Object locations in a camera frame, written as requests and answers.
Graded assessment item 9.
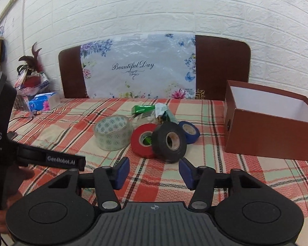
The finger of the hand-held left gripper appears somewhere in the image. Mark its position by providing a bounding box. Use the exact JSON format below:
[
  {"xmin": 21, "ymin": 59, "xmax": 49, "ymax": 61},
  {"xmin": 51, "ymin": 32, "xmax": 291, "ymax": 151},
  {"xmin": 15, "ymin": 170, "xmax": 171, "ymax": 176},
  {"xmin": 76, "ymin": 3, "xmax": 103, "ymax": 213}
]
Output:
[{"xmin": 17, "ymin": 143, "xmax": 86, "ymax": 171}]

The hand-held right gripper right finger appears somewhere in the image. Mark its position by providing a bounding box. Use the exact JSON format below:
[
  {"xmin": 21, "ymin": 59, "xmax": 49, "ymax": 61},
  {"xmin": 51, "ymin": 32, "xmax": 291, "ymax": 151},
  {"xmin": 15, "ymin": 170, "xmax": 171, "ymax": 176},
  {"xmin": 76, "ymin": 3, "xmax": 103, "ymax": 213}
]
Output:
[{"xmin": 179, "ymin": 158, "xmax": 263, "ymax": 211}]

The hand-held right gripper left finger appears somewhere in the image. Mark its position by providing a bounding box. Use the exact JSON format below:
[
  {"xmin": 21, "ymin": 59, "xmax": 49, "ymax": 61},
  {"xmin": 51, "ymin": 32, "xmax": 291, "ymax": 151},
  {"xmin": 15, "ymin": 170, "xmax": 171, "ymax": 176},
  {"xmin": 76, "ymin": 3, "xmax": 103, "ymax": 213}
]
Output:
[{"xmin": 47, "ymin": 157, "xmax": 130, "ymax": 212}]

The red electrical tape roll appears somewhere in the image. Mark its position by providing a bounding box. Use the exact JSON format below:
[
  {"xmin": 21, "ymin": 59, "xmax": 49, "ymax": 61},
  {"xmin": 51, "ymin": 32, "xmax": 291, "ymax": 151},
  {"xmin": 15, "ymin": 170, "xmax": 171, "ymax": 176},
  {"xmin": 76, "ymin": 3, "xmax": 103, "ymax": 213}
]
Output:
[{"xmin": 130, "ymin": 123, "xmax": 160, "ymax": 159}]

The black electrical tape roll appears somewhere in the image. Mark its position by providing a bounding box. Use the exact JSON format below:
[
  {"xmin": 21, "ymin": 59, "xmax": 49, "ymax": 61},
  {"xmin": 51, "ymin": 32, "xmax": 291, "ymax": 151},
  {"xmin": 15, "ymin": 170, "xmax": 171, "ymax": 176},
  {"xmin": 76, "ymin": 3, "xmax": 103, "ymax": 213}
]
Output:
[{"xmin": 151, "ymin": 122, "xmax": 188, "ymax": 162}]

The blue electrical tape roll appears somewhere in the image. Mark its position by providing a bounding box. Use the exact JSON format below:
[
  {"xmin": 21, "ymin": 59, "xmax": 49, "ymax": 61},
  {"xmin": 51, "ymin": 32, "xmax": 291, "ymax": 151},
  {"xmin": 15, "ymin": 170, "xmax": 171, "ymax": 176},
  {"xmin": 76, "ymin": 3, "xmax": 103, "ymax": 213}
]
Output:
[{"xmin": 178, "ymin": 120, "xmax": 201, "ymax": 144}]

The clear packing tape roll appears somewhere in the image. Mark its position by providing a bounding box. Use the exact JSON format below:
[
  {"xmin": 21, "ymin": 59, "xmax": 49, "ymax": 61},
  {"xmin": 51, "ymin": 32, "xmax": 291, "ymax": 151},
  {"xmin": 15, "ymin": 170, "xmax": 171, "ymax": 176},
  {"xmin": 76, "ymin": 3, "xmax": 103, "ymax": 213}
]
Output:
[{"xmin": 94, "ymin": 115, "xmax": 132, "ymax": 151}]

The green printed carton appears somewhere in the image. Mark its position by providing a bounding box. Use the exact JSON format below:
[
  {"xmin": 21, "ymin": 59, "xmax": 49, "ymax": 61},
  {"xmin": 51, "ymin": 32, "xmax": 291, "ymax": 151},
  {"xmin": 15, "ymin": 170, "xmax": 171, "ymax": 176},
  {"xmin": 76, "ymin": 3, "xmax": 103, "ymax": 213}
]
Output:
[{"xmin": 132, "ymin": 105, "xmax": 156, "ymax": 115}]

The brown cardboard box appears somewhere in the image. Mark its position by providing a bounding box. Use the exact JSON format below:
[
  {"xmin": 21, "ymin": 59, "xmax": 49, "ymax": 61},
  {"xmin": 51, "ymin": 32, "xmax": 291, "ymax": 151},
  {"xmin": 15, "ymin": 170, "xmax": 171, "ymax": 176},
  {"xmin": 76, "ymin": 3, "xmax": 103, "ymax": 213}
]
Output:
[{"xmin": 224, "ymin": 80, "xmax": 308, "ymax": 162}]

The person's left hand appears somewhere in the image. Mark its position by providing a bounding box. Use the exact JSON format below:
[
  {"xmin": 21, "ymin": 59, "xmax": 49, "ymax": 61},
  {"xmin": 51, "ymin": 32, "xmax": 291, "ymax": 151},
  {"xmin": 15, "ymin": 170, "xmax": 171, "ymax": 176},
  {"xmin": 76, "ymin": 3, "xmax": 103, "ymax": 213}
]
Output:
[{"xmin": 0, "ymin": 166, "xmax": 36, "ymax": 234}]

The clear plastic basket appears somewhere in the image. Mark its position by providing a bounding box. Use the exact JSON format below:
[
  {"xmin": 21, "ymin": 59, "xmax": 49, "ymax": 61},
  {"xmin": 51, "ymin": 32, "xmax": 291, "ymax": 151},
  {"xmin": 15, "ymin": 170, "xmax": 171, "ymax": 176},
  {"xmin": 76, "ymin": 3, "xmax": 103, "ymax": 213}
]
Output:
[{"xmin": 14, "ymin": 72, "xmax": 52, "ymax": 103}]

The blue tissue pack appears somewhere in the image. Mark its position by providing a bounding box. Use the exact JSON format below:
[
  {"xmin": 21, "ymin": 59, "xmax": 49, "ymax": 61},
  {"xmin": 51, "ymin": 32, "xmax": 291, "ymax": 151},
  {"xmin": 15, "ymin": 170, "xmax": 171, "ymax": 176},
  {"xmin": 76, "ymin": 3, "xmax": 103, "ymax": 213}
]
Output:
[{"xmin": 28, "ymin": 92, "xmax": 61, "ymax": 111}]

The green white foil packet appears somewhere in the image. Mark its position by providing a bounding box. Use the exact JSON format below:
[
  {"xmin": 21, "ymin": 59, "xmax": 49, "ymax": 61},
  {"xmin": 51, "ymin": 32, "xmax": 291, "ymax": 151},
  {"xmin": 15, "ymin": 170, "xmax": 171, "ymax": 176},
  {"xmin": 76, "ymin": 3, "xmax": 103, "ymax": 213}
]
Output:
[{"xmin": 154, "ymin": 103, "xmax": 179, "ymax": 125}]

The floral plastic bag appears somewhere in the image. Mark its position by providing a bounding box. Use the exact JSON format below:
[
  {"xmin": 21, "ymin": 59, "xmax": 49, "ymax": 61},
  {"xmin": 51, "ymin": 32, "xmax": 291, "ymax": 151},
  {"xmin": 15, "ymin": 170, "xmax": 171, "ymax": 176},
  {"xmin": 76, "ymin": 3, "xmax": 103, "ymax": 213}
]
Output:
[{"xmin": 80, "ymin": 33, "xmax": 197, "ymax": 100}]

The brown chair with floral cover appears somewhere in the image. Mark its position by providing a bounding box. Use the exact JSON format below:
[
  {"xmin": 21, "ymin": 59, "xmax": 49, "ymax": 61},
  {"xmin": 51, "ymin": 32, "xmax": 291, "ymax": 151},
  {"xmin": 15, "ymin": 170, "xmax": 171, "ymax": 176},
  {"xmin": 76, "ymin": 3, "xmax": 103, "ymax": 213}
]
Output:
[{"xmin": 59, "ymin": 34, "xmax": 251, "ymax": 100}]

